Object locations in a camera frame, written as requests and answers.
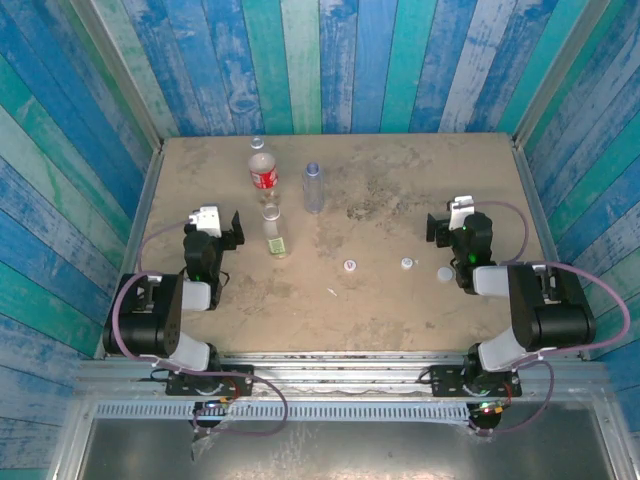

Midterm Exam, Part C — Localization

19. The small clear blue-tinted bottle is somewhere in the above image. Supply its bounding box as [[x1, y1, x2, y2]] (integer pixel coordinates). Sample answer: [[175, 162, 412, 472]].
[[301, 161, 325, 215]]

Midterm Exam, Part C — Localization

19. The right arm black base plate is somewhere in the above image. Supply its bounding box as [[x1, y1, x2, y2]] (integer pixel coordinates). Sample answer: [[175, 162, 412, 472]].
[[428, 364, 523, 399]]

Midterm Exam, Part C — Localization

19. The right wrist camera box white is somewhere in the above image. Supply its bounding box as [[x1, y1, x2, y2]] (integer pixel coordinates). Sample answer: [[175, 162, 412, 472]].
[[447, 195, 475, 232]]

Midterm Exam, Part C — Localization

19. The right aluminium side rail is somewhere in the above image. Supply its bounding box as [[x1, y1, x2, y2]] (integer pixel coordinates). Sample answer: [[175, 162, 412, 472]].
[[510, 134, 592, 362]]

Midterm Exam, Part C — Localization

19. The grey metal plate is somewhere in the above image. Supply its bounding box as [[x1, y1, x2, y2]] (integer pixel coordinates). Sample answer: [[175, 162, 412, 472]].
[[74, 417, 619, 480]]

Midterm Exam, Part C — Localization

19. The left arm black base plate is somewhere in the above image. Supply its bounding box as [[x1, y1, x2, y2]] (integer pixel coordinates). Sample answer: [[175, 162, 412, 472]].
[[164, 363, 255, 398]]

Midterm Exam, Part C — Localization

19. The aluminium corner post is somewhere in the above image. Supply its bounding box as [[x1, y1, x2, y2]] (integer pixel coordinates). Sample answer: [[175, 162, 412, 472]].
[[68, 0, 165, 154], [510, 0, 615, 147]]

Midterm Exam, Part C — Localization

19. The aluminium side rail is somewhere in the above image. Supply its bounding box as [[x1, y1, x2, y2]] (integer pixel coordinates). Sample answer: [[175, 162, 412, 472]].
[[93, 147, 165, 360], [510, 134, 592, 362]]

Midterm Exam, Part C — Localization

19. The left controller board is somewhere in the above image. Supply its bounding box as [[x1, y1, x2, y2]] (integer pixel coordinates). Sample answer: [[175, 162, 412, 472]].
[[191, 397, 236, 441]]

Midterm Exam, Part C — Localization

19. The clear bottle red label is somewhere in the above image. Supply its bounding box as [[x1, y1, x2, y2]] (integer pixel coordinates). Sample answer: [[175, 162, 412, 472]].
[[248, 135, 281, 207]]

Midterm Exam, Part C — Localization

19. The right controller board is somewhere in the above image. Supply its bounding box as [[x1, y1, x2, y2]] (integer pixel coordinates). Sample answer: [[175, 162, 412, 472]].
[[469, 398, 512, 436]]

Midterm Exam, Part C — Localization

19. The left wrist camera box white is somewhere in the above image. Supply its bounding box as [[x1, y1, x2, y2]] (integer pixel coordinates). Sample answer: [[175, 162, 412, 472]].
[[188, 203, 222, 239]]

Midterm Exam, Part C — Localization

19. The clear bottle green label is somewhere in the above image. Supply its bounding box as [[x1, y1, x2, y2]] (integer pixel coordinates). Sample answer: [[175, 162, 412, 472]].
[[261, 202, 290, 260]]

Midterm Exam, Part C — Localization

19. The left aluminium side rail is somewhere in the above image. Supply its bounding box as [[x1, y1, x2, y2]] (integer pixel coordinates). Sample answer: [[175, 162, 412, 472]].
[[93, 147, 165, 360]]

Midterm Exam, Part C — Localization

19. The controller board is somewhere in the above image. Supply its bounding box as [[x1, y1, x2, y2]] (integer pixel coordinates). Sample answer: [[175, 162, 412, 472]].
[[469, 398, 512, 436], [191, 397, 236, 441]]

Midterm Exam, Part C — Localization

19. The aluminium mounting rail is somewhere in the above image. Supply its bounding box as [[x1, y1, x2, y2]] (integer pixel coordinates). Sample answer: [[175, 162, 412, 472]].
[[74, 351, 611, 401]]

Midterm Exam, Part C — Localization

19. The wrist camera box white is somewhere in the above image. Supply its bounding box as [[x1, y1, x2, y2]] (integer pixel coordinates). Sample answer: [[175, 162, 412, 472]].
[[188, 203, 222, 239], [447, 195, 475, 232]]

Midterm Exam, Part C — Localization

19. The left aluminium corner post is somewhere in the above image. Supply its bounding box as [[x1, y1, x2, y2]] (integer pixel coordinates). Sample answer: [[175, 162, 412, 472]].
[[68, 0, 165, 154]]

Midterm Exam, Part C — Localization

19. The right aluminium corner post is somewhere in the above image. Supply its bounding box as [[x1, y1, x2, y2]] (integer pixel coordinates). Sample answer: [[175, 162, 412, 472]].
[[510, 0, 615, 147]]

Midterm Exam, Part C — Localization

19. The grey slotted cable duct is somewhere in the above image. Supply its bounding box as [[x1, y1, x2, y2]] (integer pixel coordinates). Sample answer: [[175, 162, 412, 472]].
[[93, 401, 474, 425]]

